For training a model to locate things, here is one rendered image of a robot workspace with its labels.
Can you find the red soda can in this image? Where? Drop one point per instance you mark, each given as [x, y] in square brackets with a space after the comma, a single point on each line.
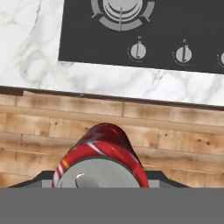
[102, 157]

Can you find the black hob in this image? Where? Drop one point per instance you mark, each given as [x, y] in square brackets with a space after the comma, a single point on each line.
[87, 38]

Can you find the grey hob knob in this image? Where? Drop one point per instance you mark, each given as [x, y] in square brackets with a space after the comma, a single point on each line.
[138, 50]
[183, 54]
[222, 59]

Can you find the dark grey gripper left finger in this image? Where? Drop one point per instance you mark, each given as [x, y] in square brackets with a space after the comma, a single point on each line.
[43, 179]

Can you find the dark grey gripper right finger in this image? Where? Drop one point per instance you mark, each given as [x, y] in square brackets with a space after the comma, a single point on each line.
[163, 179]

